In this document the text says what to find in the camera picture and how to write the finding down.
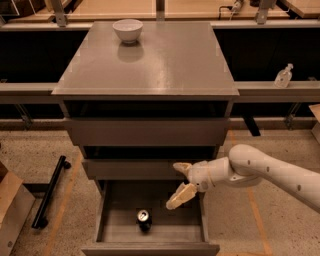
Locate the dark pepsi can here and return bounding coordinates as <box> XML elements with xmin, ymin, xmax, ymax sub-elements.
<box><xmin>136</xmin><ymin>209</ymin><xmax>152</xmax><ymax>232</ymax></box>

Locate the grey drawer cabinet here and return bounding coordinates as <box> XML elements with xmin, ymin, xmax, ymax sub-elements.
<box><xmin>53</xmin><ymin>21</ymin><xmax>238</xmax><ymax>256</ymax></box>

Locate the black metal bar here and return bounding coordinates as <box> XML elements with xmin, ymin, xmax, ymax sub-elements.
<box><xmin>31</xmin><ymin>155</ymin><xmax>71</xmax><ymax>229</ymax></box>

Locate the black cable with plug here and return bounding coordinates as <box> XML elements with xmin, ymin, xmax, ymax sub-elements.
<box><xmin>217</xmin><ymin>0</ymin><xmax>243</xmax><ymax>19</ymax></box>

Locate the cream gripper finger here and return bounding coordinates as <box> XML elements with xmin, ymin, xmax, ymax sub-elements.
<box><xmin>173</xmin><ymin>162</ymin><xmax>192</xmax><ymax>176</ymax></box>
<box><xmin>166</xmin><ymin>183</ymin><xmax>197</xmax><ymax>210</ymax></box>

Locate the grey open bottom drawer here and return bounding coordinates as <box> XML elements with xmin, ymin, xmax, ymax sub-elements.
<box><xmin>81</xmin><ymin>180</ymin><xmax>220</xmax><ymax>256</ymax></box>

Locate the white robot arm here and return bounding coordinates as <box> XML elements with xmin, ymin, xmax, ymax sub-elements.
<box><xmin>166</xmin><ymin>144</ymin><xmax>320</xmax><ymax>212</ymax></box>

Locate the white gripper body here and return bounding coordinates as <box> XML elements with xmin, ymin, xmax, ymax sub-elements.
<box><xmin>187</xmin><ymin>161</ymin><xmax>213</xmax><ymax>193</ymax></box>

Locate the grey metal rail frame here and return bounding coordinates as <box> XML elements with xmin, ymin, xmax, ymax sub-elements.
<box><xmin>0</xmin><ymin>22</ymin><xmax>319</xmax><ymax>102</ymax></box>

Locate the grey middle drawer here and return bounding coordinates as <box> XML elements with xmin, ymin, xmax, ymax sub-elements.
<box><xmin>81</xmin><ymin>158</ymin><xmax>218</xmax><ymax>181</ymax></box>

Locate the brown cardboard box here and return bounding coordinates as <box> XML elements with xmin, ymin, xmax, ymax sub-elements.
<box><xmin>0</xmin><ymin>162</ymin><xmax>35</xmax><ymax>256</ymax></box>

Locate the grey top drawer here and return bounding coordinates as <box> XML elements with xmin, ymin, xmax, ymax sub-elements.
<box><xmin>64</xmin><ymin>118</ymin><xmax>229</xmax><ymax>147</ymax></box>

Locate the white ceramic bowl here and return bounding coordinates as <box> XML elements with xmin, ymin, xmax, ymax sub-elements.
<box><xmin>113</xmin><ymin>19</ymin><xmax>143</xmax><ymax>43</ymax></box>

